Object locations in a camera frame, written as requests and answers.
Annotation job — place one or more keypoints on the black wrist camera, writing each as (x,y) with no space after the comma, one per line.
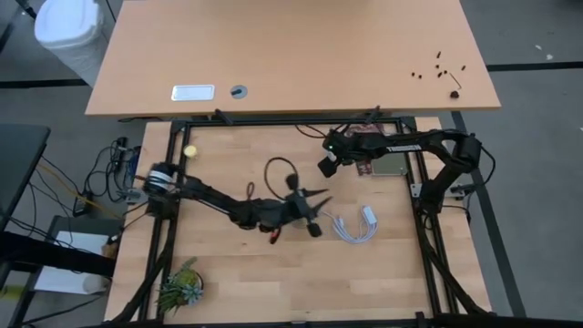
(329,166)
(314,229)

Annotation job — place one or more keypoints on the black aluminium table frame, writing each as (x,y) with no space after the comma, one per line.
(296,122)

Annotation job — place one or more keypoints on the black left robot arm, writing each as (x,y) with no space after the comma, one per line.
(218,198)

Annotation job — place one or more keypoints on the white flat box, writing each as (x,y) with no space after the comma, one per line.
(68,264)

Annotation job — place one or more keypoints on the small black knob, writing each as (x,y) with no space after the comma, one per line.
(454,94)

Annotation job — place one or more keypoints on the black side table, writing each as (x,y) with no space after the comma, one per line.
(20,168)

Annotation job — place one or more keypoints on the small yellow jar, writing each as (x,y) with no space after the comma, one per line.
(190,151)

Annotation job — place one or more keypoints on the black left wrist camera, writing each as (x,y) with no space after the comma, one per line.
(314,229)

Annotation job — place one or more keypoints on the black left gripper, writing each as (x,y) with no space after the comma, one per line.
(300,206)

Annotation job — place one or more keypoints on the black allen key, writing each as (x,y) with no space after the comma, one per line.
(457,81)

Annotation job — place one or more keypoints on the black power strip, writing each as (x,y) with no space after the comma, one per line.
(122,159)

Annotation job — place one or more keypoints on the green succulent plant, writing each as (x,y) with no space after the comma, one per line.
(182,287)

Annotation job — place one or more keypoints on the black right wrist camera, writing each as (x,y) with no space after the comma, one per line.
(329,166)

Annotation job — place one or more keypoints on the white trash bin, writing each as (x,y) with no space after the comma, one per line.
(68,32)

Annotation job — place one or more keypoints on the white label plate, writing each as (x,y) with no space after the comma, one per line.
(192,93)

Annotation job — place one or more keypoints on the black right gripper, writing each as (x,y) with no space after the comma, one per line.
(344,145)

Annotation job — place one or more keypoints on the large wooden desk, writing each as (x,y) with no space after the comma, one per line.
(291,50)

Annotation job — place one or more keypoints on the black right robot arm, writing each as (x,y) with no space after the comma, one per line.
(410,146)

